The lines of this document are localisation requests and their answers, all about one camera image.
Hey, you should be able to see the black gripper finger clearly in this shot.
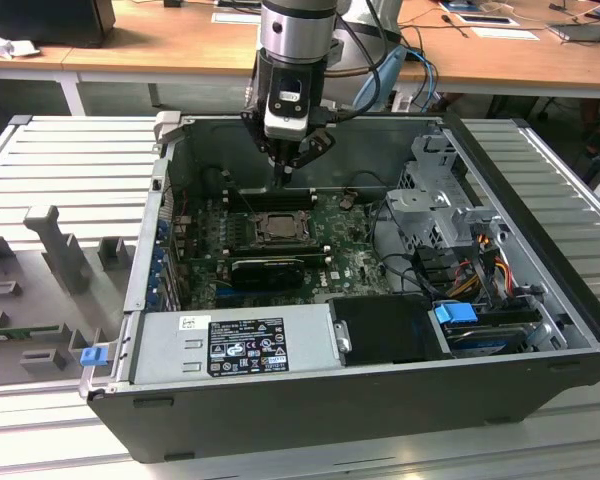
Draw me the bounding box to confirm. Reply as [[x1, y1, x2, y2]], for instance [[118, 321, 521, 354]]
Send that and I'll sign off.
[[239, 110, 284, 189], [282, 128, 337, 187]]

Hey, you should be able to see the metal socket cover frame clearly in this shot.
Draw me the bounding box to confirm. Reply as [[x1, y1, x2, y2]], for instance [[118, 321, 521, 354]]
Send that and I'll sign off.
[[252, 210, 312, 245]]

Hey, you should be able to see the silver topped green CPU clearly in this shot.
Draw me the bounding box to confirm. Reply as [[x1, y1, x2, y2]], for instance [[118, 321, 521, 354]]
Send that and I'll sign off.
[[262, 214, 304, 239]]

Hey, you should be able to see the black RAM slot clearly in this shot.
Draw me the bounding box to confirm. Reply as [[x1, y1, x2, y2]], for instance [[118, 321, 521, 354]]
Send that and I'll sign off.
[[228, 187, 315, 195], [228, 241, 330, 255], [232, 192, 316, 200], [235, 197, 317, 205], [192, 253, 329, 267]]

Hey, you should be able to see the black CPU socket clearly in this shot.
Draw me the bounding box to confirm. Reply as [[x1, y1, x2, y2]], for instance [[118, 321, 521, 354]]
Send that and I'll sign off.
[[248, 209, 315, 247]]

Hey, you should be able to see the white flat device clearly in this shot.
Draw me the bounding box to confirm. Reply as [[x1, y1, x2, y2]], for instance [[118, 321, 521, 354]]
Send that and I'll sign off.
[[211, 12, 261, 25]]

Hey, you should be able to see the wooden desk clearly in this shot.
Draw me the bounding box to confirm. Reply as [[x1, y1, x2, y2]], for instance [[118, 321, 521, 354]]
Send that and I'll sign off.
[[59, 0, 406, 109], [0, 7, 119, 117], [394, 0, 600, 101]]

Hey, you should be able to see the grey plastic case latch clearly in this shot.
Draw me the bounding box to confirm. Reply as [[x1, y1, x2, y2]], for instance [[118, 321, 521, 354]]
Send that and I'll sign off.
[[153, 110, 182, 147]]

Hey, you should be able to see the silver metal drive cage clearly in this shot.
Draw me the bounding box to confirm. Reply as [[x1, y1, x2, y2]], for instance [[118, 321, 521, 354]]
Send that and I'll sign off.
[[385, 133, 511, 261]]

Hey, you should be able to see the green motherboard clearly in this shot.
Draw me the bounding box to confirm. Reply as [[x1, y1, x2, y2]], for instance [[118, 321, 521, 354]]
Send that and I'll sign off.
[[172, 187, 416, 311]]

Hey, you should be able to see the black graphics card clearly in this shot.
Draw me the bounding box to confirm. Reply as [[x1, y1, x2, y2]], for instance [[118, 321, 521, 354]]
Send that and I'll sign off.
[[229, 256, 306, 292]]

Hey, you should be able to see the black plastic shroud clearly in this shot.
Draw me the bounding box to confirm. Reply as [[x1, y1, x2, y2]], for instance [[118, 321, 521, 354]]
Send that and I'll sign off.
[[326, 293, 454, 367]]

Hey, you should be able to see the white framed tablet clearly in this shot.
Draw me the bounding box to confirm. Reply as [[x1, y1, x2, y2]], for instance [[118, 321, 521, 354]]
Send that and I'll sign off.
[[453, 12, 521, 28]]

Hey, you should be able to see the white paper sheet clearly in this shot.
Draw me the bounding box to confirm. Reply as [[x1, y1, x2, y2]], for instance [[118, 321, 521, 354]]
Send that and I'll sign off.
[[471, 27, 544, 42]]

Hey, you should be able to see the blue disk carrier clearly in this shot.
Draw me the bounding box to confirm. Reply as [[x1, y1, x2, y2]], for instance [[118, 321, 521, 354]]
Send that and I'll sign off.
[[432, 301, 544, 359]]

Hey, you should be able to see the black monitor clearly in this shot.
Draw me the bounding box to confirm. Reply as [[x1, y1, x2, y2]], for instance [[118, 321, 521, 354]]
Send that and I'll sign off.
[[0, 0, 117, 50]]

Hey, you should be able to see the silver power supply unit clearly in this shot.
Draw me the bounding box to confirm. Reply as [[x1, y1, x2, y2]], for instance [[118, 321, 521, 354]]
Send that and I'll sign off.
[[128, 303, 342, 387]]

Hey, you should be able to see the crumpled white paper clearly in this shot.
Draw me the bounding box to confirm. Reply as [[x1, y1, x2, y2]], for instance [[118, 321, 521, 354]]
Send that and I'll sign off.
[[0, 27, 42, 60]]

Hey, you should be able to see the grey parts rack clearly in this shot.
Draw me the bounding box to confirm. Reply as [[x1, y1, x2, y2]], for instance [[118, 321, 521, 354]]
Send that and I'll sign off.
[[0, 203, 137, 389]]

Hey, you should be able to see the black open PC case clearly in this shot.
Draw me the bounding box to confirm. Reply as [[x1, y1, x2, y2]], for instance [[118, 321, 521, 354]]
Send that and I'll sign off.
[[79, 112, 600, 464]]

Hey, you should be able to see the blue plastic latch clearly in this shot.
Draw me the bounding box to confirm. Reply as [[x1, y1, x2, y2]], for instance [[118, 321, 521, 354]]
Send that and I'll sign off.
[[79, 347, 105, 370]]

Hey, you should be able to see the grey notebook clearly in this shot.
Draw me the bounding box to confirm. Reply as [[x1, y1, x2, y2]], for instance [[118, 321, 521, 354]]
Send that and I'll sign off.
[[546, 22, 600, 46]]

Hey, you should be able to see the green RAM stick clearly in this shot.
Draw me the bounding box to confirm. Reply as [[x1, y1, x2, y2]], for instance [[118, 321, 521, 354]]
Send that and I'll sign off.
[[0, 323, 61, 339]]

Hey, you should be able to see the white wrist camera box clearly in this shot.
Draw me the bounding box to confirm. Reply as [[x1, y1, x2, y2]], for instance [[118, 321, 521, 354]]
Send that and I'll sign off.
[[263, 67, 314, 142]]

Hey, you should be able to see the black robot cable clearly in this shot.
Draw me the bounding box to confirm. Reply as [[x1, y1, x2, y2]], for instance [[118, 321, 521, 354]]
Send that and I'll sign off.
[[324, 17, 389, 124]]

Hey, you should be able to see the black looped wire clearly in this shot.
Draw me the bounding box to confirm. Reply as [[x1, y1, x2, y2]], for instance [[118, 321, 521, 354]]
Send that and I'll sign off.
[[368, 197, 431, 296]]

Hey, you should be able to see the black handled tool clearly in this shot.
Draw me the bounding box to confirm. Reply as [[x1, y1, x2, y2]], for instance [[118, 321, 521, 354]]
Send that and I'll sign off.
[[439, 14, 469, 39]]

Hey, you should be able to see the red power wire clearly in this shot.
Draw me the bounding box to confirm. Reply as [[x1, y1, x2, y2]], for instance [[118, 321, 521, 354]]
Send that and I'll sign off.
[[453, 263, 484, 282]]

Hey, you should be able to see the yellow power wire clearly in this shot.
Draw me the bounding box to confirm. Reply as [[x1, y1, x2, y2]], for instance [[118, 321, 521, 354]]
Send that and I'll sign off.
[[493, 257, 514, 291]]

